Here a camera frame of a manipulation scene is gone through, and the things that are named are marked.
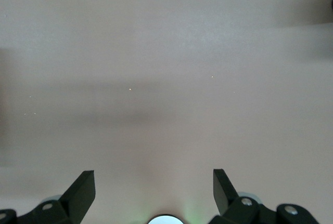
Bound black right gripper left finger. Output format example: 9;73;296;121
0;170;96;224

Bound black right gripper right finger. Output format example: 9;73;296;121
209;168;321;224

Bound brown table cloth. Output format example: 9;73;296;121
0;0;333;224

